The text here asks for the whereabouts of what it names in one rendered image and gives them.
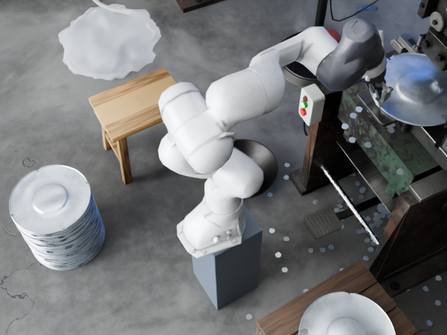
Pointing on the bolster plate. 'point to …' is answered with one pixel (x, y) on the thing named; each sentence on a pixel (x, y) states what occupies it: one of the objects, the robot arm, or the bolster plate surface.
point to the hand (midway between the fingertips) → (380, 98)
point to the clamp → (407, 43)
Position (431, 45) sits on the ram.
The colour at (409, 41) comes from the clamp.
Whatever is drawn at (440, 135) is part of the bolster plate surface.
